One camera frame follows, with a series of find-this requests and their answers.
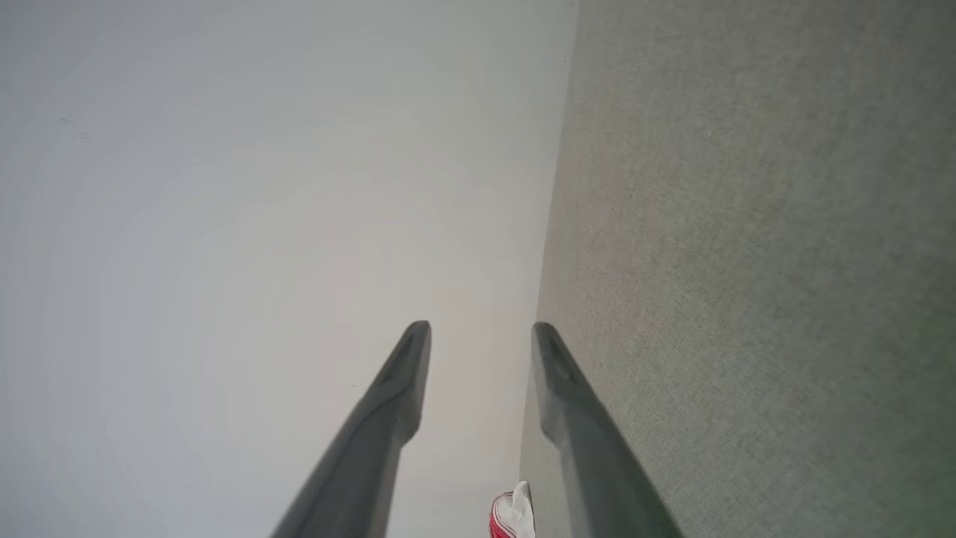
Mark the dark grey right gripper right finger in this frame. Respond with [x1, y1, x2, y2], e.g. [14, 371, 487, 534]
[532, 321, 684, 538]

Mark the grey-green fabric sofa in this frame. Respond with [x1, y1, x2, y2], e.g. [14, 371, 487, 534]
[519, 0, 956, 538]

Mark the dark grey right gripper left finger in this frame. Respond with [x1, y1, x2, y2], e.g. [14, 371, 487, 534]
[273, 321, 432, 538]

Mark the red and white basketball jersey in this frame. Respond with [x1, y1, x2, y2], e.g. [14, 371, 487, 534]
[489, 480, 537, 538]

